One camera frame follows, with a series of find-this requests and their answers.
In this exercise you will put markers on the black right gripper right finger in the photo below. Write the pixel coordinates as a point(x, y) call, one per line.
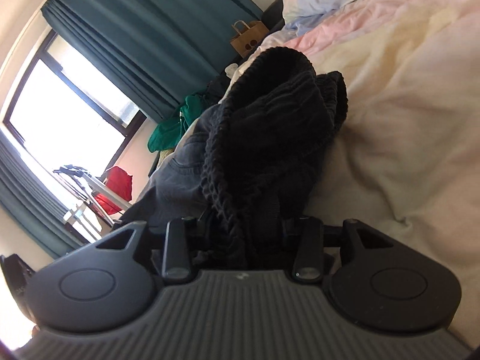
point(309, 259)

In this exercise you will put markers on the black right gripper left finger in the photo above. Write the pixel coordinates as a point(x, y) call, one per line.
point(176, 264)

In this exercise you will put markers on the black pants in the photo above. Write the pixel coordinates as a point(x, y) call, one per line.
point(250, 162)

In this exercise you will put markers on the red garment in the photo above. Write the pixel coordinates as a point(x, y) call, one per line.
point(120, 183)

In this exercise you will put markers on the silver garment steamer stand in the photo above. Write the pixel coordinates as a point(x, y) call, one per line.
point(96, 202)

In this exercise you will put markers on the green garment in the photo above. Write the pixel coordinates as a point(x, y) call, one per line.
point(168, 132)

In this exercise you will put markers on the teal curtain left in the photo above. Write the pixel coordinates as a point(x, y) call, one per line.
point(36, 209)

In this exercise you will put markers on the teal curtain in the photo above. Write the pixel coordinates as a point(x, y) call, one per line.
point(155, 51)
point(36, 209)

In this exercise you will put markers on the teal curtain right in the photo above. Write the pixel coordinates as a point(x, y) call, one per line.
point(155, 51)

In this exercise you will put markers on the brown paper bag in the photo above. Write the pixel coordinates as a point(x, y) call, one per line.
point(248, 36)

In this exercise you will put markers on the black armchair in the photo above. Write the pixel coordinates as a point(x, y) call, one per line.
point(272, 17)

